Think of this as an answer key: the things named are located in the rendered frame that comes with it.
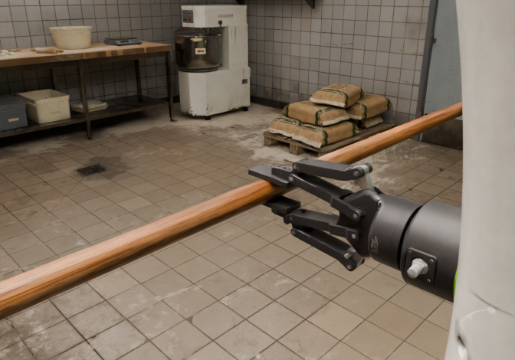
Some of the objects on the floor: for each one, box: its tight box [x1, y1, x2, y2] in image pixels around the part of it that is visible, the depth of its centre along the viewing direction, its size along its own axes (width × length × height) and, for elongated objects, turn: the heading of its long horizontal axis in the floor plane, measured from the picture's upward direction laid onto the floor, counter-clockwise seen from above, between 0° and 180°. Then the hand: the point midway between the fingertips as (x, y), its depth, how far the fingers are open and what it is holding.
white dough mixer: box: [172, 5, 250, 120], centre depth 564 cm, size 92×59×132 cm, turn 135°
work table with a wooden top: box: [0, 41, 174, 139], centre depth 491 cm, size 220×80×90 cm, turn 135°
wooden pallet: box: [264, 122, 395, 157], centre depth 474 cm, size 120×80×14 cm, turn 135°
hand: (273, 188), depth 61 cm, fingers closed on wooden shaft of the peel, 3 cm apart
